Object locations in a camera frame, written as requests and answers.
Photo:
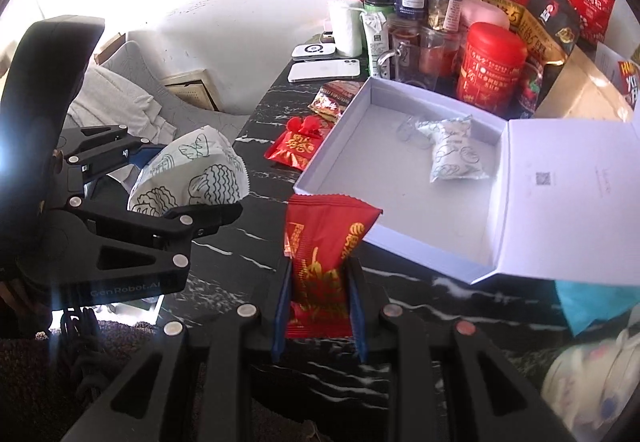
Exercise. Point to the brown cereal snack packet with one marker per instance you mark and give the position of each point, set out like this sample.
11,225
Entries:
327,104

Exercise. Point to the green and white carton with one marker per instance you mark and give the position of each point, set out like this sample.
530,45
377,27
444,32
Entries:
375,44

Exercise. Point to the person's left forearm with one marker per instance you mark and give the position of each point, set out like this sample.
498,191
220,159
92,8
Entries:
40,387

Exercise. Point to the red tin can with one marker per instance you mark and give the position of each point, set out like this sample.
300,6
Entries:
492,71

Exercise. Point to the white printed bread packet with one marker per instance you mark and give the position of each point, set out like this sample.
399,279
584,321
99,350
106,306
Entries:
195,171
455,154

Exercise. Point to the white tissue roll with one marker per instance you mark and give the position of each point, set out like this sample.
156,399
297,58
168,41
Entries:
346,26

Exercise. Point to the red goji berry bag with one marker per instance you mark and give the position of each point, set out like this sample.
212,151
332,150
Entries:
587,1

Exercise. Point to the clear plastic clip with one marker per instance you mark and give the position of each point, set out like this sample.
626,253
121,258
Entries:
412,131

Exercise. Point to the red candy packet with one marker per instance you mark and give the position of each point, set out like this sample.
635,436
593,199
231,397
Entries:
295,146
320,267

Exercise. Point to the jar of dried slices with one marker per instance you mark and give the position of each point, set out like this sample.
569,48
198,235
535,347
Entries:
445,9

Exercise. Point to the white power bank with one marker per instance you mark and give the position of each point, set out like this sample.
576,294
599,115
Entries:
314,50

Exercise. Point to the red and black leaflet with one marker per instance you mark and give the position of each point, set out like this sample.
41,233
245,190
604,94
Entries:
629,81

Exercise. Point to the cream cartoon water bottle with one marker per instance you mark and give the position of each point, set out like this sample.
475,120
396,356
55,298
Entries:
595,382

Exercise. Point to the clear glass mug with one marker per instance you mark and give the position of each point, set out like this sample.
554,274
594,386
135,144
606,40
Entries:
410,56

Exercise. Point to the white gift box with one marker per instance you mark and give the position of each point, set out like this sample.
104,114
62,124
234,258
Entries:
400,182

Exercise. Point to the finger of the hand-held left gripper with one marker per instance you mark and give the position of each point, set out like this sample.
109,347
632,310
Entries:
145,155
215,217

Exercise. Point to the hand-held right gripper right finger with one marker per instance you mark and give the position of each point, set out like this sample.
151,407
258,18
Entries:
359,322

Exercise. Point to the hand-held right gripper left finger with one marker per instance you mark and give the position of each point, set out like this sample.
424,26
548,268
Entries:
280,322

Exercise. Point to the white smartphone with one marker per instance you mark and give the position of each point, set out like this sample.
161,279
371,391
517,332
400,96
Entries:
325,70

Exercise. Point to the black oat bag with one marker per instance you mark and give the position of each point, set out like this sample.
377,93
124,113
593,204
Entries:
550,26

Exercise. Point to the gold framed board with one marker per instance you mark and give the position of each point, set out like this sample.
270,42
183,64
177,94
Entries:
192,89

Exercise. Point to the pink plastic jar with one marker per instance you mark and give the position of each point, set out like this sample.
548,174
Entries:
482,14

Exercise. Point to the brown paper bag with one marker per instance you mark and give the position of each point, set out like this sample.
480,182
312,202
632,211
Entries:
575,91

